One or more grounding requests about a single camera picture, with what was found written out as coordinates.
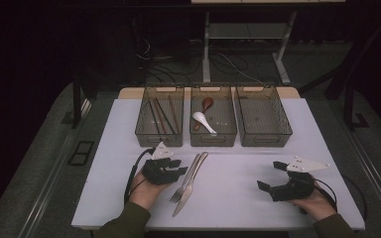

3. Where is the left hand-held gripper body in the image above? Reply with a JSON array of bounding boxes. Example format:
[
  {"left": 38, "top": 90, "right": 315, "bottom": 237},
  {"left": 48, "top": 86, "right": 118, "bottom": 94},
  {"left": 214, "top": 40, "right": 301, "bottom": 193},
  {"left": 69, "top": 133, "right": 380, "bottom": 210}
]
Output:
[{"left": 141, "top": 142, "right": 180, "bottom": 185}]

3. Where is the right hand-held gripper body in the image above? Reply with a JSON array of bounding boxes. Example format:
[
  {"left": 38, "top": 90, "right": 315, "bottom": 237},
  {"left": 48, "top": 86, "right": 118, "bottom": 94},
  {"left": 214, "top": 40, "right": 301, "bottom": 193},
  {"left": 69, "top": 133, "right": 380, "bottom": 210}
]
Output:
[{"left": 269, "top": 156, "right": 331, "bottom": 202}]

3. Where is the smoky clear plastic bin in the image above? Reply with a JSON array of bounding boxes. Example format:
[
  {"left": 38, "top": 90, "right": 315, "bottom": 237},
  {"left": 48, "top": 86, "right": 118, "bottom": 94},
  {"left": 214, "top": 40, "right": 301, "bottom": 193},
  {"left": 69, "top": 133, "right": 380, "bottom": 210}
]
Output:
[
  {"left": 234, "top": 86, "right": 294, "bottom": 148},
  {"left": 190, "top": 86, "right": 238, "bottom": 148},
  {"left": 134, "top": 86, "right": 185, "bottom": 148}
]

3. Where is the brown wooden chopstick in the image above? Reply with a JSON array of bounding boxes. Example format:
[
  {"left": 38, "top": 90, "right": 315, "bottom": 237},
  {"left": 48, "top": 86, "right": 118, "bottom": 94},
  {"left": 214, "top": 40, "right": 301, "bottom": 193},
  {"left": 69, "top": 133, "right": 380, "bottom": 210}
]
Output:
[
  {"left": 152, "top": 97, "right": 169, "bottom": 135},
  {"left": 168, "top": 95, "right": 182, "bottom": 135}
]

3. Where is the white ceramic spoon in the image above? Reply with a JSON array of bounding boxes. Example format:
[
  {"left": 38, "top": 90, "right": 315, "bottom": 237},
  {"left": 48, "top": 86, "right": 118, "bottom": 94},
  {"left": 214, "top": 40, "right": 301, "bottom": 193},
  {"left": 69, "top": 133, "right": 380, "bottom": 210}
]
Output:
[{"left": 191, "top": 111, "right": 218, "bottom": 135}]

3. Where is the brown wooden spoon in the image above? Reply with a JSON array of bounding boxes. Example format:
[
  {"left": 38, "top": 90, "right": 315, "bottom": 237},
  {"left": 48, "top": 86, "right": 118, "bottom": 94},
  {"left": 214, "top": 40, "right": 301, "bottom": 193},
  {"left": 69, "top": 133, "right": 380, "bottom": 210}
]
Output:
[{"left": 192, "top": 96, "right": 214, "bottom": 132}]

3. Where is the person's left hand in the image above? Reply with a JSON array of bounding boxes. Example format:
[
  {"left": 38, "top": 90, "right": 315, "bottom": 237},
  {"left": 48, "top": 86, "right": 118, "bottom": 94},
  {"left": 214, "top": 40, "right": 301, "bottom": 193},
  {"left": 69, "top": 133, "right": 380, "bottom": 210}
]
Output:
[{"left": 128, "top": 172, "right": 172, "bottom": 211}]

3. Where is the person's right hand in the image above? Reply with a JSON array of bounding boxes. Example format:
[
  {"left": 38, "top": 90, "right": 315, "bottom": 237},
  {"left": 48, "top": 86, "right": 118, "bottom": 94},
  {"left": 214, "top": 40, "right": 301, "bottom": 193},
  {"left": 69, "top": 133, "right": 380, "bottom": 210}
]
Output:
[{"left": 287, "top": 189, "right": 336, "bottom": 222}]

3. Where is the silver metal fork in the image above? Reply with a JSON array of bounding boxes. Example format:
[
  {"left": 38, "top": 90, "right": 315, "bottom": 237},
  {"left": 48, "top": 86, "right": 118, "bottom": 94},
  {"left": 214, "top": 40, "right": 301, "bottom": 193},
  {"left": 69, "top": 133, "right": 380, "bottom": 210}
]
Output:
[{"left": 169, "top": 152, "right": 202, "bottom": 203}]

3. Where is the silver metal knife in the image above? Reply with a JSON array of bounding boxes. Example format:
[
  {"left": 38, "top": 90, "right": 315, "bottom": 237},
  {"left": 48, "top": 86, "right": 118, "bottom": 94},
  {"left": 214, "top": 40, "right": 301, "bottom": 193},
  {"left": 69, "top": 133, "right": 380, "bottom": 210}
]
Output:
[{"left": 172, "top": 151, "right": 209, "bottom": 218}]

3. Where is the white table board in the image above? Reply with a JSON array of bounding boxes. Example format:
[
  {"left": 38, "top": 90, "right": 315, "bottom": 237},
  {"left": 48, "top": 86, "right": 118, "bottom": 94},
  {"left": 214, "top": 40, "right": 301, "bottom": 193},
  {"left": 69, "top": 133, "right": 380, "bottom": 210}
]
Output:
[{"left": 70, "top": 97, "right": 366, "bottom": 231}]

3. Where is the black metal stand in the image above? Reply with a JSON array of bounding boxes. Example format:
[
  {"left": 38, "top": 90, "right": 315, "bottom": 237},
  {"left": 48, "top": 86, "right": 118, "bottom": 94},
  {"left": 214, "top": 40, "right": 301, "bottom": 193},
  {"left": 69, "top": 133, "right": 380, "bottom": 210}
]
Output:
[
  {"left": 299, "top": 13, "right": 381, "bottom": 132},
  {"left": 71, "top": 65, "right": 98, "bottom": 130}
]

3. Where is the left hand-held gripper cable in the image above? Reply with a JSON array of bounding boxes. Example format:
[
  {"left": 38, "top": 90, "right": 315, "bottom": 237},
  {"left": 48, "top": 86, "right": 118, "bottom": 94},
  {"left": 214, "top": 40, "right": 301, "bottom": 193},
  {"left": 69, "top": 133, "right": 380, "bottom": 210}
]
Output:
[{"left": 123, "top": 147, "right": 157, "bottom": 204}]

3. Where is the hand-held gripper cable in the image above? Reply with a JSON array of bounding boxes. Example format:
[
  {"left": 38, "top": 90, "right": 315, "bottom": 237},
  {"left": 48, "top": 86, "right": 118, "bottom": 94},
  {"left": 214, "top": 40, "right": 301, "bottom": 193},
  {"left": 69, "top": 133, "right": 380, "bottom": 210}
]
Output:
[
  {"left": 312, "top": 175, "right": 369, "bottom": 226},
  {"left": 123, "top": 147, "right": 157, "bottom": 204}
]

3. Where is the right hand-held gripper cable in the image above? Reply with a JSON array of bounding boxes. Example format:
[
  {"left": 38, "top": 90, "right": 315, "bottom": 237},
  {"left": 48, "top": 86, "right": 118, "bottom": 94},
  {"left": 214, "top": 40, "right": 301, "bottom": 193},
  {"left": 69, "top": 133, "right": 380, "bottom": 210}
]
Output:
[{"left": 312, "top": 175, "right": 369, "bottom": 226}]

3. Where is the black double floor frame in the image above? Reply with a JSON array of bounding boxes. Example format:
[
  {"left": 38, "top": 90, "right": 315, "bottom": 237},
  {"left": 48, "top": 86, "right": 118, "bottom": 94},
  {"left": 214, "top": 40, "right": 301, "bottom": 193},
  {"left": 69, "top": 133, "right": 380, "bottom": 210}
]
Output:
[{"left": 67, "top": 141, "right": 95, "bottom": 167}]

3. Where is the metal floor rail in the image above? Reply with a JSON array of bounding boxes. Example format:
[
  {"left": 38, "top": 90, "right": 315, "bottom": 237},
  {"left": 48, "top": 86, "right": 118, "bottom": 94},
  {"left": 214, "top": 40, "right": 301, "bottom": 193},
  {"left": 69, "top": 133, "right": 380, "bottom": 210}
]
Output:
[
  {"left": 338, "top": 122, "right": 381, "bottom": 226},
  {"left": 19, "top": 98, "right": 92, "bottom": 238}
]

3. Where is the bundle of floor cables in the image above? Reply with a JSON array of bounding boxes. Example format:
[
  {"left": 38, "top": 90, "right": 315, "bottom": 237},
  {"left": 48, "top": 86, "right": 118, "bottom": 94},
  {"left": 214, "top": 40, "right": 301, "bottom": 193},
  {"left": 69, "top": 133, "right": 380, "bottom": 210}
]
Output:
[{"left": 135, "top": 36, "right": 279, "bottom": 87}]

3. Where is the white metal desk frame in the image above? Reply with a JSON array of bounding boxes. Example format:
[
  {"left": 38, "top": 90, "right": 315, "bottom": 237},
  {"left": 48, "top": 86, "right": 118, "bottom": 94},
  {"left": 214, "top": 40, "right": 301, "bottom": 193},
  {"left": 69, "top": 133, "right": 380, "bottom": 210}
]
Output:
[{"left": 191, "top": 0, "right": 346, "bottom": 86}]

